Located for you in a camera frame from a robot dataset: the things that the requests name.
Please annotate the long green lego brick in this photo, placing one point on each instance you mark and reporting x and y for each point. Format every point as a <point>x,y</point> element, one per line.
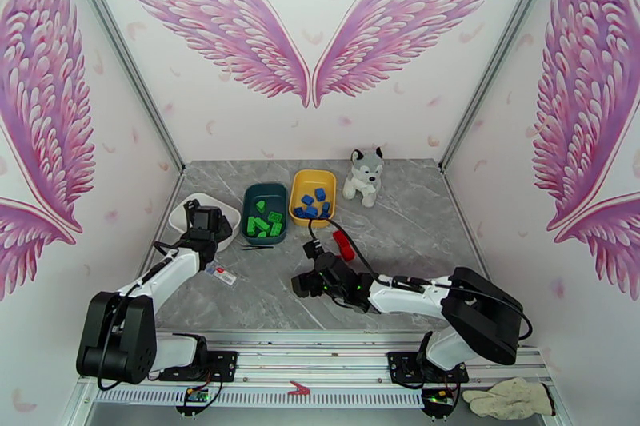
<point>276,229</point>
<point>255,226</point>

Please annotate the red lego brick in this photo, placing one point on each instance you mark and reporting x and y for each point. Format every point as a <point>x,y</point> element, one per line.
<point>341,238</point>
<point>347,252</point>

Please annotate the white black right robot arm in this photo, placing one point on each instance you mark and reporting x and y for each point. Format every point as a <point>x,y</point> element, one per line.
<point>410,297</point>

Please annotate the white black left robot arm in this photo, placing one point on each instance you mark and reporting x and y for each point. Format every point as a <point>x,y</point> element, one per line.
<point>170,269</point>

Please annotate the white plastic bin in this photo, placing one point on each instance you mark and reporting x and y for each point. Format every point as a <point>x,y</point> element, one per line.
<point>175,221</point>

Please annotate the clear plastic box red label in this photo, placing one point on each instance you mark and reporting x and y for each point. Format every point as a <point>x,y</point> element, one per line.
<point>223,273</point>

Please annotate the dark teal plastic bin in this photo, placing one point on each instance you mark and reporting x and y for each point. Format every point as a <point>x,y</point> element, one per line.
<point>274,196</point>

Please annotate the yellow plastic bin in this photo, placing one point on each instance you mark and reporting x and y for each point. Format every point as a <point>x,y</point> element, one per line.
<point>306,182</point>

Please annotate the grey white husky plush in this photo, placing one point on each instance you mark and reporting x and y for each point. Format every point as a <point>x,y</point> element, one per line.
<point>362,175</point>

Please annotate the white perforated strip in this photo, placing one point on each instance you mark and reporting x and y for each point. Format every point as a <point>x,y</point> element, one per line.
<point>260,397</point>

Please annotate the small circuit board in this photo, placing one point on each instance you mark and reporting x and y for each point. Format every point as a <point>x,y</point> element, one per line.
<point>196,395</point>
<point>439,397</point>

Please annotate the white work glove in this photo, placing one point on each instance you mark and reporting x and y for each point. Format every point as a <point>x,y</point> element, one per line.
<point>505,397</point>

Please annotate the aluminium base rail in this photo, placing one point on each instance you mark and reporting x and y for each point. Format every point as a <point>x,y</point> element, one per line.
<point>325,364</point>

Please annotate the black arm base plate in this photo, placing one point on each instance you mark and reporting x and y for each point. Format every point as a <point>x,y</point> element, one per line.
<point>222,364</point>
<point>402,364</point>

